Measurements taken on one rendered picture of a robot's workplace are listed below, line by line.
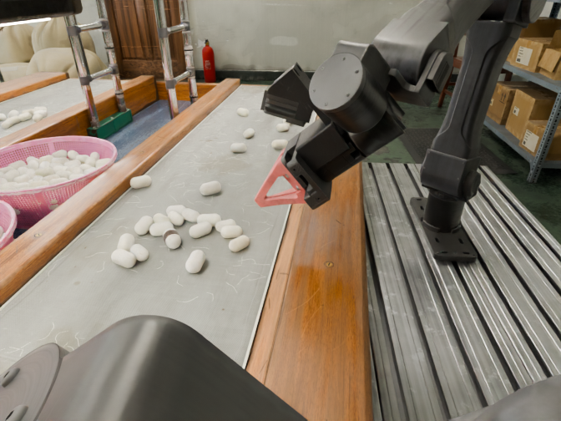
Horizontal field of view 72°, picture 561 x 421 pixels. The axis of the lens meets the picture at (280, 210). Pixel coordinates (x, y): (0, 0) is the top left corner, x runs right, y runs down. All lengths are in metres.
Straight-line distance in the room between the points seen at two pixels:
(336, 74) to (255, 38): 4.64
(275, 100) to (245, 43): 4.59
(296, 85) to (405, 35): 0.13
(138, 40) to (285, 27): 1.76
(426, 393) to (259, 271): 0.24
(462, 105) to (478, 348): 0.35
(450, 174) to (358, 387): 0.41
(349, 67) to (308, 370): 0.28
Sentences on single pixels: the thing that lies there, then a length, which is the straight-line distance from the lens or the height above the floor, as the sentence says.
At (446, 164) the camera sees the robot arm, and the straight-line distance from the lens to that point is 0.68.
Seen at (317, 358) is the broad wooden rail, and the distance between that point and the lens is 0.39.
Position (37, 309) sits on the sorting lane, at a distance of 0.54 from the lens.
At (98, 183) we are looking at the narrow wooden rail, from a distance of 0.74.
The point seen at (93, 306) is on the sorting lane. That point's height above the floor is 0.74.
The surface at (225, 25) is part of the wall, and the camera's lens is 5.05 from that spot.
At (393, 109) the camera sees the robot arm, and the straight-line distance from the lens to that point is 0.45.
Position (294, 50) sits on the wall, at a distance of 4.99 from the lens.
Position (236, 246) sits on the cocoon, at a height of 0.75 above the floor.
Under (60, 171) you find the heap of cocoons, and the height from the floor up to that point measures 0.74.
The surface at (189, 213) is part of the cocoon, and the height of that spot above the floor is 0.76.
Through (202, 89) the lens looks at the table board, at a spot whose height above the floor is 0.72.
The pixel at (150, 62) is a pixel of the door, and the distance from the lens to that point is 5.32.
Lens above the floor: 1.07
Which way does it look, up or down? 31 degrees down
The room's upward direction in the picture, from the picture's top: straight up
